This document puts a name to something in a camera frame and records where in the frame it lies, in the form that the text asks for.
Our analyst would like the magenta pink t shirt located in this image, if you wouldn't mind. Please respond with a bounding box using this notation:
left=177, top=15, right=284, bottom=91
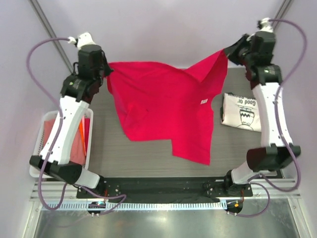
left=107, top=50, right=228, bottom=165

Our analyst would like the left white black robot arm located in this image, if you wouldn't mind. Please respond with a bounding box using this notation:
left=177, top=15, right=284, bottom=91
left=30, top=44, right=113, bottom=198

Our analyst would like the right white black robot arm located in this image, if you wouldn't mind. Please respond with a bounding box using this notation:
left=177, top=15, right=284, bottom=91
left=223, top=31, right=301, bottom=196

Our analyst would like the orange t shirt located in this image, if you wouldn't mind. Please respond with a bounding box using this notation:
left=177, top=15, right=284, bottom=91
left=79, top=118, right=87, bottom=156

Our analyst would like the dark green folded t shirt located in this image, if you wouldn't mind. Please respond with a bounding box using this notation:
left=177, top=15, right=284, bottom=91
left=220, top=107, right=225, bottom=123

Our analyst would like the white printed folded t shirt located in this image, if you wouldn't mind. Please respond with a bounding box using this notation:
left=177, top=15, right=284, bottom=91
left=222, top=93, right=261, bottom=132

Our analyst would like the white plastic laundry basket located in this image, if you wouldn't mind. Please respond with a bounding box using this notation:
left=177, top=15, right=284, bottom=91
left=33, top=109, right=94, bottom=169

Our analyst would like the salmon pink t shirt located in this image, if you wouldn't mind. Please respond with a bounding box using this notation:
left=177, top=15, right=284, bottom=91
left=43, top=118, right=90, bottom=166

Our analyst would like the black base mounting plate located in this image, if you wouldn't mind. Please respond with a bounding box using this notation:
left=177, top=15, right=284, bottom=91
left=76, top=176, right=253, bottom=202

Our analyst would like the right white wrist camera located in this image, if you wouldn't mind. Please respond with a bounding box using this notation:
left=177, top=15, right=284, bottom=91
left=257, top=17, right=273, bottom=33

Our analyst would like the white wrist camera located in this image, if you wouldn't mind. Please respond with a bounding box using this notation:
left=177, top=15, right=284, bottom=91
left=257, top=17, right=273, bottom=33
left=68, top=32, right=96, bottom=50

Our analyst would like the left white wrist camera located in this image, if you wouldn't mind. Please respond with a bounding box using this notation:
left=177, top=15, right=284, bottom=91
left=68, top=32, right=96, bottom=50

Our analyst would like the right aluminium frame post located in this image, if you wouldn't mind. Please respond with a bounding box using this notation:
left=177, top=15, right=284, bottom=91
left=274, top=0, right=293, bottom=19

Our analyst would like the aluminium frame post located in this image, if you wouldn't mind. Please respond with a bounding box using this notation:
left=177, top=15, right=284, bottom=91
left=274, top=0, right=293, bottom=19
left=28, top=0, right=72, bottom=72

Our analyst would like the left aluminium frame post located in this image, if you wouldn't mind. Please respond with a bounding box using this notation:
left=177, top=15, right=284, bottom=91
left=28, top=0, right=72, bottom=72

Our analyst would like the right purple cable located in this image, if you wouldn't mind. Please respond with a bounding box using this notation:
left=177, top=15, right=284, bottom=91
left=232, top=18, right=308, bottom=219

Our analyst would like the purple cable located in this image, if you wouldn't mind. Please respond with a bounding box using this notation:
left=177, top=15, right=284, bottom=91
left=26, top=37, right=127, bottom=214
left=232, top=18, right=308, bottom=219

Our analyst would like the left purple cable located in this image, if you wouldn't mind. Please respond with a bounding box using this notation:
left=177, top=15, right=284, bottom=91
left=26, top=37, right=127, bottom=214

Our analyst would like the white slotted cable duct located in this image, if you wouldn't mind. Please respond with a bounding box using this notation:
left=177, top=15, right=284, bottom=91
left=41, top=201, right=227, bottom=211

